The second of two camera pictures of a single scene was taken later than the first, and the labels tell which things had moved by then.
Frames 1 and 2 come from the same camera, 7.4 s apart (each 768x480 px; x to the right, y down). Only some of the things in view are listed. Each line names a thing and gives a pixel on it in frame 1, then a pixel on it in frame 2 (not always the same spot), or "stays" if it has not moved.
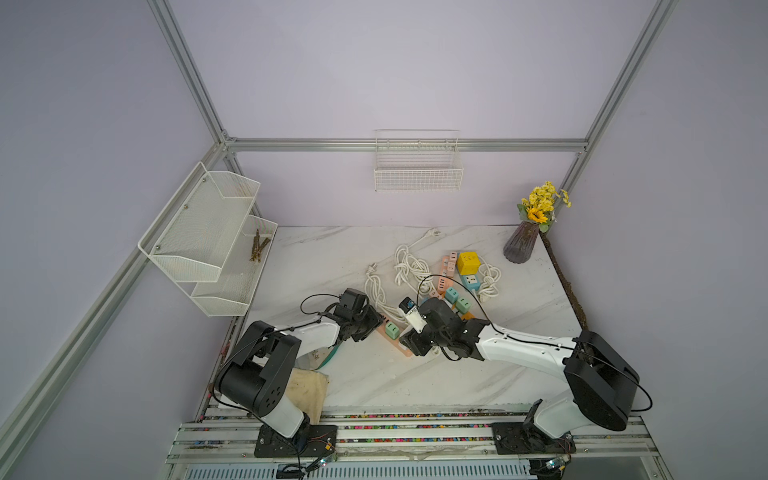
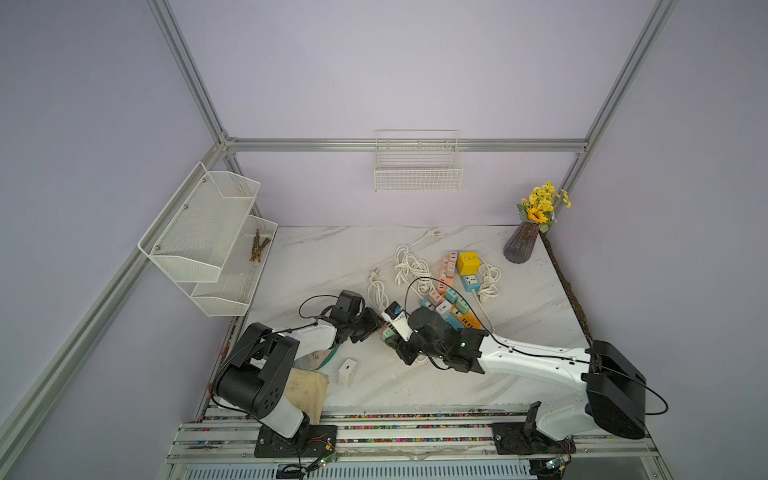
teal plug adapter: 451,295 stays
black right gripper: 414,343 to 403,347
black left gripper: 374,319 stays
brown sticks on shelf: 257,246 stays
